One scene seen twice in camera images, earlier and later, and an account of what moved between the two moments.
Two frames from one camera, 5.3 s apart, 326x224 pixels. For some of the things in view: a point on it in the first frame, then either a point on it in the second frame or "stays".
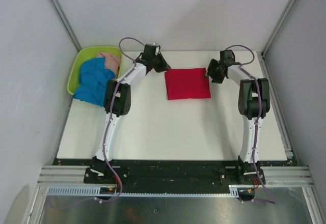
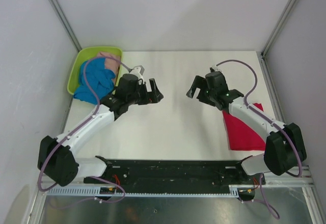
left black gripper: x=164 y=66 -> x=154 y=96
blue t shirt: x=93 y=77 stays
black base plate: x=174 y=172 stays
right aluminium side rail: x=277 y=109 stays
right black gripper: x=213 y=64 -> x=201 y=83
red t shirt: x=187 y=84 -> x=240 y=137
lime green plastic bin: x=86 y=54 stays
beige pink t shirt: x=112 y=61 stays
